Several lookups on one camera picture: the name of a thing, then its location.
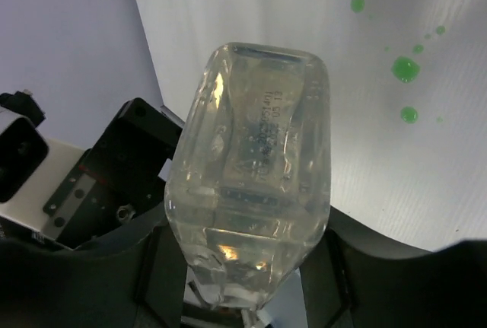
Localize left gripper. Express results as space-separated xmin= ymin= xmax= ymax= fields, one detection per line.
xmin=42 ymin=98 xmax=182 ymax=256

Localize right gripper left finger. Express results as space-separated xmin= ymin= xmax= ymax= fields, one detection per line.
xmin=1 ymin=227 xmax=186 ymax=327

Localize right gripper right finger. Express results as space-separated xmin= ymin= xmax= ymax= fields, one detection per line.
xmin=300 ymin=209 xmax=486 ymax=327

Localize clear bottle black label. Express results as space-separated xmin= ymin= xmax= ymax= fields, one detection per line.
xmin=164 ymin=43 xmax=331 ymax=310

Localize green soap spill drops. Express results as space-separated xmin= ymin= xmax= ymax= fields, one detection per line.
xmin=333 ymin=0 xmax=424 ymax=122

